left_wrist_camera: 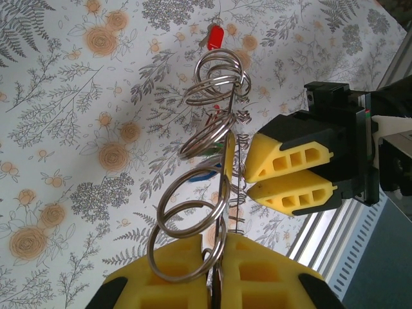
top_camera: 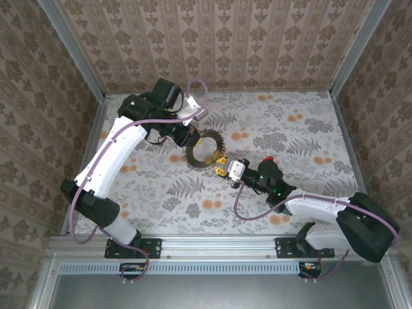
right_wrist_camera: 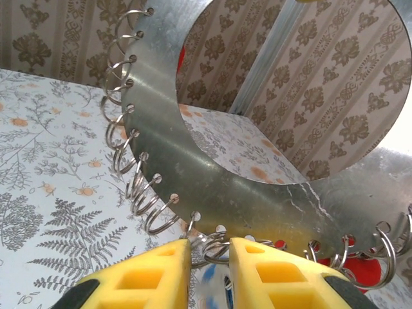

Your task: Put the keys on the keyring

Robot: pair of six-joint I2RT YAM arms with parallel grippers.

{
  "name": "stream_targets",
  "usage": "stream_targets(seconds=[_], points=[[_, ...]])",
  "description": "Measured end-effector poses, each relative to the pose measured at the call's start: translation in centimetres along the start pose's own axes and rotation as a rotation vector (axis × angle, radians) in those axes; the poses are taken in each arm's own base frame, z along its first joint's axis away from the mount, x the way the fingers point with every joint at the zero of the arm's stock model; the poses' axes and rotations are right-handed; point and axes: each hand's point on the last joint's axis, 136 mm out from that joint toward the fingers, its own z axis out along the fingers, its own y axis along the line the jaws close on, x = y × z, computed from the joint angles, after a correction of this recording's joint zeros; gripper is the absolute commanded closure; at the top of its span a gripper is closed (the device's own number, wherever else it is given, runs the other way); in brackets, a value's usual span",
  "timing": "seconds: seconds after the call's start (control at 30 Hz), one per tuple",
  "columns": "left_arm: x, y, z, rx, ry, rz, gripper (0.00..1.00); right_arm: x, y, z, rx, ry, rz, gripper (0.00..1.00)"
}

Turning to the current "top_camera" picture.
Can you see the red plastic key tag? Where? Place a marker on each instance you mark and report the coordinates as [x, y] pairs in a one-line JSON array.
[[268, 158]]

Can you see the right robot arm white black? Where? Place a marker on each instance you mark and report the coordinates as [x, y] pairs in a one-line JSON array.
[[322, 206]]

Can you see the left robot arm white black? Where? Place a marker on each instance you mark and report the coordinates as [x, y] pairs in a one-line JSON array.
[[112, 154]]

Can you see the floral table cover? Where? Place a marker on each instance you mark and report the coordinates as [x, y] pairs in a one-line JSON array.
[[193, 219]]

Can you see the grey sheet metal panel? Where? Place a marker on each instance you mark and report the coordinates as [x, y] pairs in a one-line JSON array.
[[219, 293]]

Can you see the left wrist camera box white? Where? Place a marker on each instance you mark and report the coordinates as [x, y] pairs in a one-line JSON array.
[[190, 104]]

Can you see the aluminium table edge rail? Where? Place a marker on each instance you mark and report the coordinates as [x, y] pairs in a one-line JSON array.
[[345, 128], [95, 128]]

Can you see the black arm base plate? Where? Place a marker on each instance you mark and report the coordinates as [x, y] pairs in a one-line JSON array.
[[283, 248], [154, 248]]

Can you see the wide aluminium base rail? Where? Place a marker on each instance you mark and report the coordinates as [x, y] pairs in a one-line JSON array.
[[219, 246]]

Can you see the thin aluminium edge rail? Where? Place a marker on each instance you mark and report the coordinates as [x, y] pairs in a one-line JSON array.
[[257, 93]]

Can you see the aluminium frame post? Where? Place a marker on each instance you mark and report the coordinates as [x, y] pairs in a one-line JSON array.
[[358, 48], [74, 48]]

